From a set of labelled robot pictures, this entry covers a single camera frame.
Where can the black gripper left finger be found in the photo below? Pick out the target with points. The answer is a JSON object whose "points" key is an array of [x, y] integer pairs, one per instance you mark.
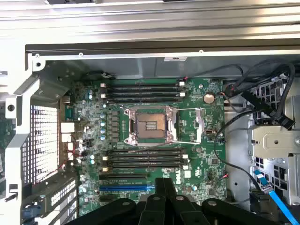
{"points": [[159, 187]]}

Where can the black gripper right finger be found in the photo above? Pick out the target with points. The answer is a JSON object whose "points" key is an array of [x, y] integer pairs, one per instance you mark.
{"points": [[171, 187]]}

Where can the RAM slot with white clips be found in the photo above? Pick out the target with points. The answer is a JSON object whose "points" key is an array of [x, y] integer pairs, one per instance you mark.
{"points": [[145, 156], [140, 94], [145, 166], [140, 84]]}

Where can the blue expansion slot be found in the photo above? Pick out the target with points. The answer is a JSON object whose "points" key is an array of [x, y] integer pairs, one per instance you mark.
{"points": [[124, 187]]}

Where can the green motherboard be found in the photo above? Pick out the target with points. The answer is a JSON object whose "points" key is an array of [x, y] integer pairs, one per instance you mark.
{"points": [[199, 164]]}

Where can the long black expansion slot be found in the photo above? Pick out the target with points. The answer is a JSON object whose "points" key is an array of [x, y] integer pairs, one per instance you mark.
{"points": [[124, 176]]}

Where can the metal socket locking lever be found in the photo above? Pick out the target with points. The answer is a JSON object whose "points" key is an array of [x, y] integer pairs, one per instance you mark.
{"points": [[187, 142], [189, 109]]}

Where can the short black expansion slot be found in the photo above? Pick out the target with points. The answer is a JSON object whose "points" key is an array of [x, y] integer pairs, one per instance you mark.
{"points": [[106, 198]]}

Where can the CPU socket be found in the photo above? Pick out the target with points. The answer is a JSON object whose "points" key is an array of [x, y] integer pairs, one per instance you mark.
{"points": [[150, 124]]}

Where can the metal socket cover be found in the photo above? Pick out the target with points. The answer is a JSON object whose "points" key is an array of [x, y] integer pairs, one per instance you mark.
{"points": [[199, 117]]}

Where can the black cooling fan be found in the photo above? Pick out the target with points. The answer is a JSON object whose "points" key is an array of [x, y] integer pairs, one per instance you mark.
{"points": [[260, 204]]}

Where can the round coin battery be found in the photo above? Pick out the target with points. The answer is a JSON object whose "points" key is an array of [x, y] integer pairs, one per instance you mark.
{"points": [[208, 98]]}

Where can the grey metal disk bay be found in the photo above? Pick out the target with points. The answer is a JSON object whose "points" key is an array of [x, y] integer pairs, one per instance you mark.
{"points": [[276, 138]]}

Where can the open PC case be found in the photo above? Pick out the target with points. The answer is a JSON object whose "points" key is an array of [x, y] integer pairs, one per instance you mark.
{"points": [[145, 68]]}

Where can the blue expansion slot latch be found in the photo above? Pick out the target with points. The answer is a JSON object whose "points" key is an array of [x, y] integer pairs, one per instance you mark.
{"points": [[31, 210]]}

